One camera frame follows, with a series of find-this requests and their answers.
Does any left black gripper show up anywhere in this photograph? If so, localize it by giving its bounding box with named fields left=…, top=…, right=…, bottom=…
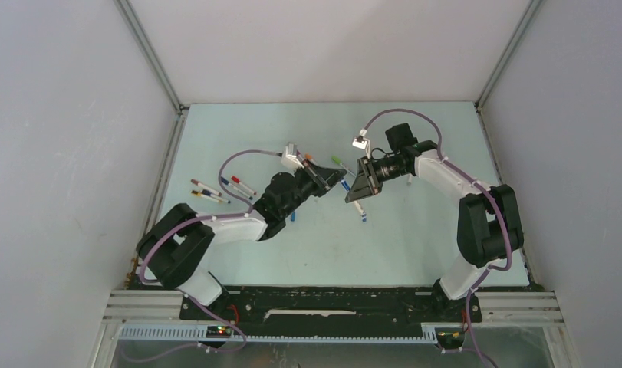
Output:
left=280, top=157, right=344, bottom=217

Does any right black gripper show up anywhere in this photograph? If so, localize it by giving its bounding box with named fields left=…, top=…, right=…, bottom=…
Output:
left=347, top=156, right=409, bottom=202

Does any light blue marker body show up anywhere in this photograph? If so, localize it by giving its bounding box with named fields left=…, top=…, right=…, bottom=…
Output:
left=353, top=201, right=367, bottom=222

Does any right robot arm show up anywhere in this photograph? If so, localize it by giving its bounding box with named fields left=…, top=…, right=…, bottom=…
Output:
left=345, top=123, right=524, bottom=320

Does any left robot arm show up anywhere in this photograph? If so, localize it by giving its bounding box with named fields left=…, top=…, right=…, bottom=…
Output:
left=136, top=160, right=347, bottom=320

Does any green cap marker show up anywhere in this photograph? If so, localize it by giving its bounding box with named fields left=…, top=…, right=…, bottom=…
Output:
left=331, top=156, right=357, bottom=178

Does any orange cap marker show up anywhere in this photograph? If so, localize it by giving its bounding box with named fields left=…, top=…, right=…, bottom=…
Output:
left=304, top=154, right=317, bottom=165

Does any red cap marker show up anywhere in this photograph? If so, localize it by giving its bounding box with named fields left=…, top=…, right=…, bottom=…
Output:
left=231, top=176, right=257, bottom=196

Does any dark blue cap marker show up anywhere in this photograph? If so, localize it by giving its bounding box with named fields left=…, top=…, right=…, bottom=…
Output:
left=220, top=176, right=253, bottom=200

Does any yellow black marker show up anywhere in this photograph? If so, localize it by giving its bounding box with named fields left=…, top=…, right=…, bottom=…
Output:
left=191, top=190, right=231, bottom=204

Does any brown cap marker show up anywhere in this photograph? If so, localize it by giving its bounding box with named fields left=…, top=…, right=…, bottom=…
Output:
left=190, top=179, right=222, bottom=197

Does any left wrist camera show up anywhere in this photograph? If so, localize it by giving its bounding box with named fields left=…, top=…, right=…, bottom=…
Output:
left=281, top=142, right=304, bottom=171

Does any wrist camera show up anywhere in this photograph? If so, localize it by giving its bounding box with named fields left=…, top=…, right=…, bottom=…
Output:
left=352, top=134, right=370, bottom=150
left=281, top=142, right=304, bottom=171

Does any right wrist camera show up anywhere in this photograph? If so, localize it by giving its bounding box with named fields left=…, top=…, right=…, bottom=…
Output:
left=352, top=134, right=370, bottom=150

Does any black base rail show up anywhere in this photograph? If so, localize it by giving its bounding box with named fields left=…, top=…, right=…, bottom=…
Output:
left=209, top=286, right=482, bottom=339

